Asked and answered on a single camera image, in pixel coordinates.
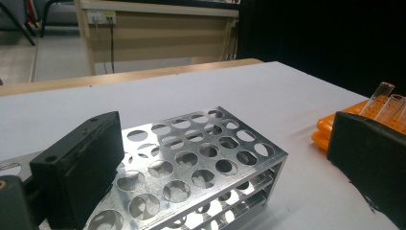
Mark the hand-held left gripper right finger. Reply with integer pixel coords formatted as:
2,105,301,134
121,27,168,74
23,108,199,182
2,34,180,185
326,110,406,230

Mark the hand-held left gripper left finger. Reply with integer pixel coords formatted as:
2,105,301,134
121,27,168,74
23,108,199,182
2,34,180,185
29,110,125,230

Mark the orange plastic test tube rack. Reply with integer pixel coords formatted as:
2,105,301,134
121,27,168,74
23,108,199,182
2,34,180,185
310,99,406,152

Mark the clear glass test tube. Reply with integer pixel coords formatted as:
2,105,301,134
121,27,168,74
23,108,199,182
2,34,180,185
358,81,395,117
374,94,406,124

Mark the metal test tube rack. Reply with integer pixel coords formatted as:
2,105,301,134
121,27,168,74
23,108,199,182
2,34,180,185
84,105,289,230

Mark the black curtain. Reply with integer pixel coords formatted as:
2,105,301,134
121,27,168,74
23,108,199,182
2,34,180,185
237,0,406,99

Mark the black chair leg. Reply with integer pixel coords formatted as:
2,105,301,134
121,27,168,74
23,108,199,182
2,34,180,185
39,0,75,38
0,0,36,47

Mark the white table mat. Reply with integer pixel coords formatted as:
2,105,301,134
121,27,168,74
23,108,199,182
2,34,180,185
0,60,406,230

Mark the grey power cable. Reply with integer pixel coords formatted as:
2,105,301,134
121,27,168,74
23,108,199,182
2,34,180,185
93,18,109,75

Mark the black power cable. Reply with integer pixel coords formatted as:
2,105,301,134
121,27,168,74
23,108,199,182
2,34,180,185
108,18,116,75

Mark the white wall power outlet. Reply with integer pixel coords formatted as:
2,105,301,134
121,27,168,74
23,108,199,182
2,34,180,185
86,9,118,26

